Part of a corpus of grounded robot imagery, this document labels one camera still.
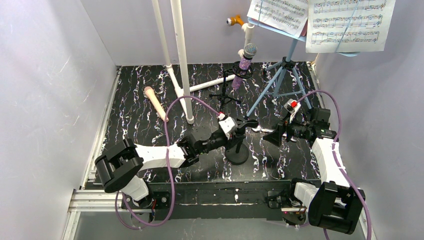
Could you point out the silver open-end wrench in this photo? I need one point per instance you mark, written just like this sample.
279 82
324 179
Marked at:
259 128

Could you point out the white PVC pipe frame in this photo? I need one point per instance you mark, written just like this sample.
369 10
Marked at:
186 89

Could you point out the blue tripod music stand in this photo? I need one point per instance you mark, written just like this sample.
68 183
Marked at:
286 65

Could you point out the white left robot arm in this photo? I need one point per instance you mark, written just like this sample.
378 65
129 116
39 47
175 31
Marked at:
118 167

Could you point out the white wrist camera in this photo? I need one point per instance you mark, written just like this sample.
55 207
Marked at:
227 124
292 106

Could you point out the right sheet music page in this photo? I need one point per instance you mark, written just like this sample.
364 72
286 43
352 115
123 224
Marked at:
348 26

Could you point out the left sheet music page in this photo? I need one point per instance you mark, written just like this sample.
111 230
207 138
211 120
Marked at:
289 16

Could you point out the black round-base microphone stand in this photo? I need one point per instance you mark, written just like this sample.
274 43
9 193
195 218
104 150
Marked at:
236 152

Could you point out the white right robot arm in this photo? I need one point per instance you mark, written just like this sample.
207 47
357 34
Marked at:
334 205

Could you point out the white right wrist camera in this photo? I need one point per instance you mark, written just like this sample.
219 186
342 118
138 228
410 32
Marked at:
292 106

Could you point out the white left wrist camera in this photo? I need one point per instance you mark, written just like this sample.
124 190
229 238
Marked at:
227 124

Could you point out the orange pipe valve fitting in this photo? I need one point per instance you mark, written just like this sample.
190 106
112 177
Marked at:
235 20

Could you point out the sheet music page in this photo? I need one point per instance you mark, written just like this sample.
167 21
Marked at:
348 26
289 16

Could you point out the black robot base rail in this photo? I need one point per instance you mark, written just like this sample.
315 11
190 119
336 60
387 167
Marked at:
213 200

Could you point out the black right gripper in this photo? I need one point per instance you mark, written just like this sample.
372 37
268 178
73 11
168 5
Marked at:
282 131

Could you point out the purple glitter microphone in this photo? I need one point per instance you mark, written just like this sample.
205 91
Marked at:
242 70

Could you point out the pink toy microphone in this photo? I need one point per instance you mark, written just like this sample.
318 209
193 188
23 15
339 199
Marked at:
151 95

